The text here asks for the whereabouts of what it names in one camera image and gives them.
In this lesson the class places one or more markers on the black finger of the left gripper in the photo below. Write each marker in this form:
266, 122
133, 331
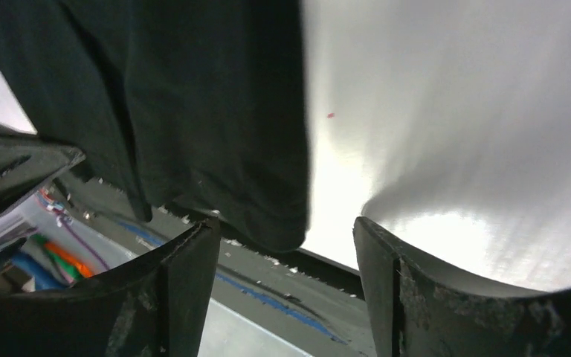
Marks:
27, 163

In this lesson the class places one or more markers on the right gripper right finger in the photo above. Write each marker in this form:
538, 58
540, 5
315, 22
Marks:
420, 305

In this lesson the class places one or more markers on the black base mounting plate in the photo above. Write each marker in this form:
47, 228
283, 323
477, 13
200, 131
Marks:
317, 306

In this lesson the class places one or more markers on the black t-shirt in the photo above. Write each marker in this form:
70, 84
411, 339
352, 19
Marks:
196, 101

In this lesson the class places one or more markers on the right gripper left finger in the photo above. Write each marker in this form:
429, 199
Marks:
153, 305

